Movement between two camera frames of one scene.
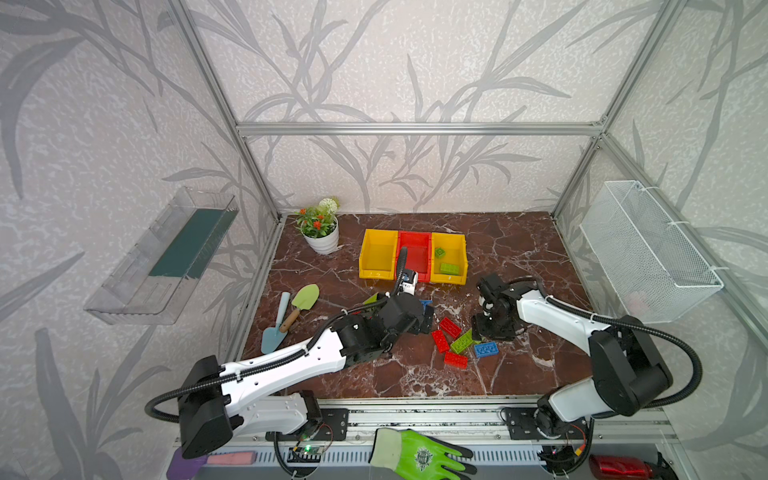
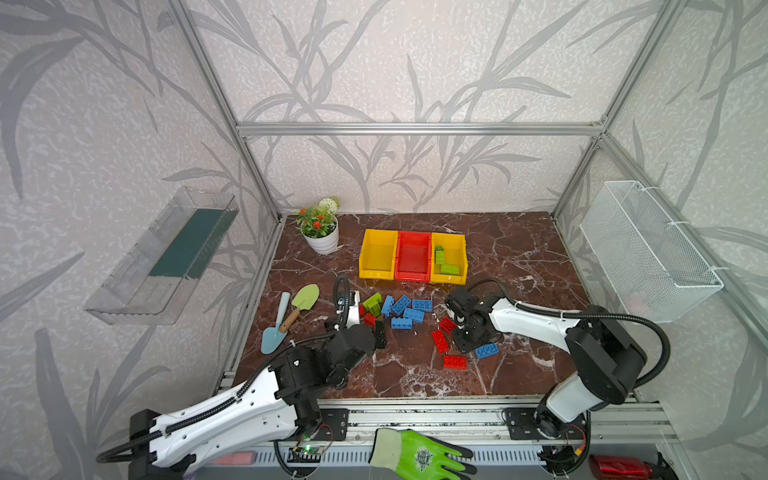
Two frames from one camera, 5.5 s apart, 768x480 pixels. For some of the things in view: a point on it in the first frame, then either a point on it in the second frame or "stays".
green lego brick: [371, 299] stays
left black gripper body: [424, 318] -> [372, 327]
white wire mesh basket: [656, 274] stays
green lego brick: [449, 269] stays
